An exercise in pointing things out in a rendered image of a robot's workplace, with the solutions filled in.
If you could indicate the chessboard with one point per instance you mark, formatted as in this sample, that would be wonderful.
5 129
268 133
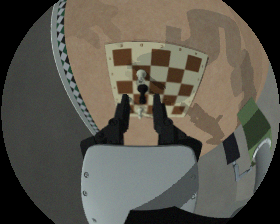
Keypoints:
172 71

